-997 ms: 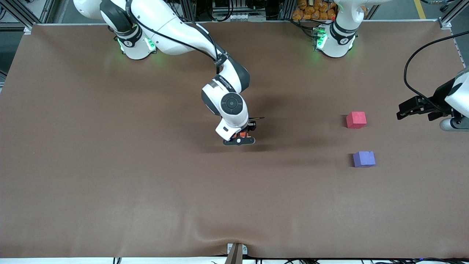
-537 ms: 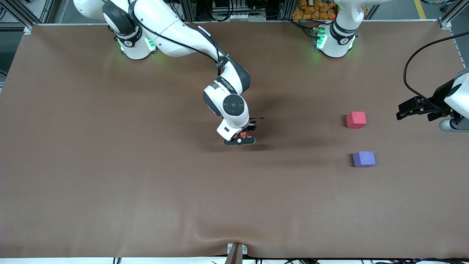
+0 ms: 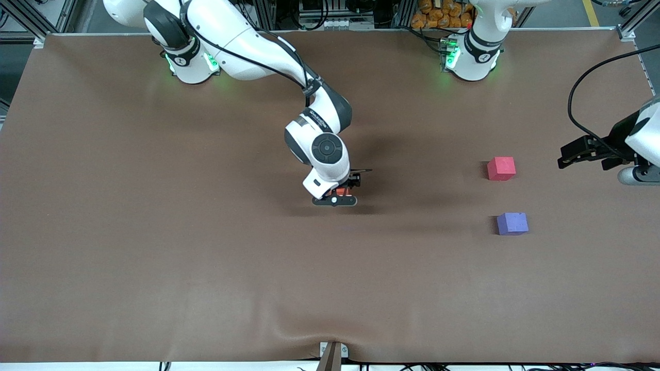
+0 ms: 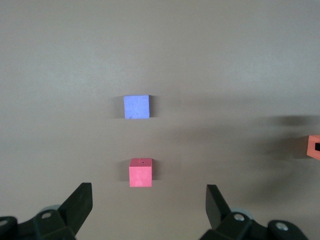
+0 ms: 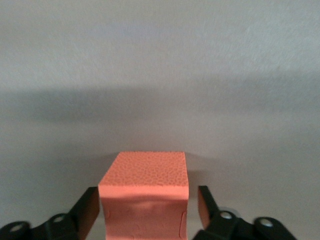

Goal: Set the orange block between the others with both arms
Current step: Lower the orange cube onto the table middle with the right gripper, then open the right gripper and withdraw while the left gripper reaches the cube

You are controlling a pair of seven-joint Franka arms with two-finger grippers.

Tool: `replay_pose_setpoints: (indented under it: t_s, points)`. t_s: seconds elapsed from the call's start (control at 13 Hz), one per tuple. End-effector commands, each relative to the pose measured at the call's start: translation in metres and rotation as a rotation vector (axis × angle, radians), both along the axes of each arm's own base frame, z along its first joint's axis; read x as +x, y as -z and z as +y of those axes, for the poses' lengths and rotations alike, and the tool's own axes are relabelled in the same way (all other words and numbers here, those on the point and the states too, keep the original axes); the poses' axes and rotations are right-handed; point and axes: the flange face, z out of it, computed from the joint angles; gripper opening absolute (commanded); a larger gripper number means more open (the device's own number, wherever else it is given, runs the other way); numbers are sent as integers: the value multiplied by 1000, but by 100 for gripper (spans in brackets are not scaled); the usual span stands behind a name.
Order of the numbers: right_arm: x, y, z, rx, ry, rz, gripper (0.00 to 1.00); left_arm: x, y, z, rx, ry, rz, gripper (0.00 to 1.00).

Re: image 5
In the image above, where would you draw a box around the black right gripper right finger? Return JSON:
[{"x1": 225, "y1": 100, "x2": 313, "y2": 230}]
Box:
[{"x1": 192, "y1": 185, "x2": 300, "y2": 240}]

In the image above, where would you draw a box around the orange foam block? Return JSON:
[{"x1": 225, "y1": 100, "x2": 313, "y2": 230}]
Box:
[{"x1": 97, "y1": 151, "x2": 189, "y2": 240}]

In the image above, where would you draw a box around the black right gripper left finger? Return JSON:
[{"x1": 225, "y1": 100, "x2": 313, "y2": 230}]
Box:
[{"x1": 0, "y1": 186, "x2": 101, "y2": 240}]

